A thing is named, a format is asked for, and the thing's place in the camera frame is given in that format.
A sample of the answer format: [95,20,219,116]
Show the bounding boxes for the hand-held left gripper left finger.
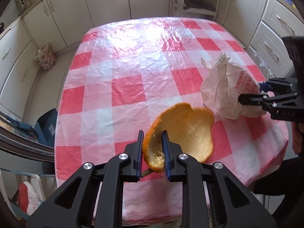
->
[26,130,145,228]

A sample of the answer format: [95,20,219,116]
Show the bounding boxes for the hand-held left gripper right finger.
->
[161,130,277,228]

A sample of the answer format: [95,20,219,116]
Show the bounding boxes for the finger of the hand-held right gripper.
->
[259,77,299,93]
[237,92,299,111]

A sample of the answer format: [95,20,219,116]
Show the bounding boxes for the white plastic bag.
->
[200,52,267,120]

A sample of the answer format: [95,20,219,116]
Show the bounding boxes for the orange pomelo peel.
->
[142,103,215,173]

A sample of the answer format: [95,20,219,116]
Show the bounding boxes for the person's right hand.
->
[292,122,304,156]

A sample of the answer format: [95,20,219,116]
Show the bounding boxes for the clear plastic film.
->
[254,50,274,77]

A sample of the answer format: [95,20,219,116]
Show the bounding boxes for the white panelled drawer cabinets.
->
[223,0,304,77]

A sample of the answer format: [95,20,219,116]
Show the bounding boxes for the red checkered plastic tablecloth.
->
[54,17,289,221]

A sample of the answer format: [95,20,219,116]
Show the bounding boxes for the person's left leg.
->
[253,157,304,219]

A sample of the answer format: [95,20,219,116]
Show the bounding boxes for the blue dustpan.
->
[5,108,59,147]

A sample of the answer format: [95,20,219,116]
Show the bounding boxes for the dark wok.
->
[184,0,217,12]

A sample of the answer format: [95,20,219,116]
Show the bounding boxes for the red and white slipper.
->
[18,180,42,215]

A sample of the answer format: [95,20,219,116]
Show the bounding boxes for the white trolley shelf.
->
[170,0,224,21]

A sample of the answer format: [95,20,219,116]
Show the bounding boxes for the floral waste basket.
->
[34,43,58,72]

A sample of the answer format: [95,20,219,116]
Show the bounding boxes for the white wide-drawer base cabinet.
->
[0,17,46,120]

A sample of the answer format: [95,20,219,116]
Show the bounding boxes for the white double-door base cabinets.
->
[21,0,172,53]

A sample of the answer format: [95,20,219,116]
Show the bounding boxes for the grey sliding door frame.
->
[0,104,56,172]

